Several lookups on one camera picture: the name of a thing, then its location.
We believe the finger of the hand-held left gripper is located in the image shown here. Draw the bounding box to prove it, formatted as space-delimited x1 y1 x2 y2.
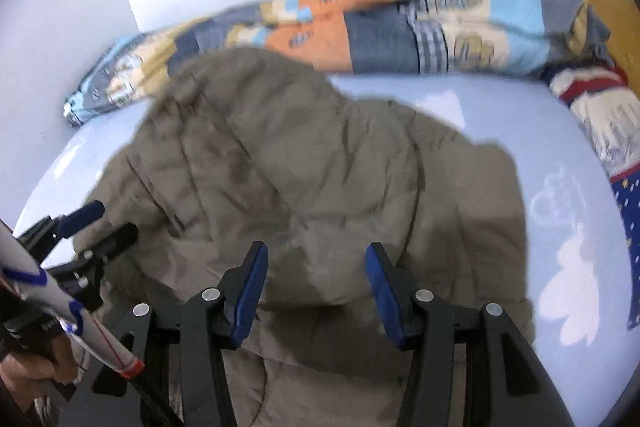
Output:
12 200 106 254
40 223 139 313

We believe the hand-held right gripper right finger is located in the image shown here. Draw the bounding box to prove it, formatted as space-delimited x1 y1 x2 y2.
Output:
364 242 576 427

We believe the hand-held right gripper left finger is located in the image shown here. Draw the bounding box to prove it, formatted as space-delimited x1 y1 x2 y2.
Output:
91 241 269 427

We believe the brown quilted jacket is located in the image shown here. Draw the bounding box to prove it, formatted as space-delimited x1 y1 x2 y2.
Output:
72 47 536 427

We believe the person's left hand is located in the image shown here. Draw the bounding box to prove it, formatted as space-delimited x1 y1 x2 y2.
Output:
0 341 80 409

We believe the light blue cloud bed sheet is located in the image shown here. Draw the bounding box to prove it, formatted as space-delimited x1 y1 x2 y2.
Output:
12 72 640 427

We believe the patchwork printed quilt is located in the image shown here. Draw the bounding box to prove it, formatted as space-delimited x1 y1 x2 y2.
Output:
62 0 613 128

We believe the red white navy patterned pillow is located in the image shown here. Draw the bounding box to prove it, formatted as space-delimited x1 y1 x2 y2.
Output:
545 64 640 333

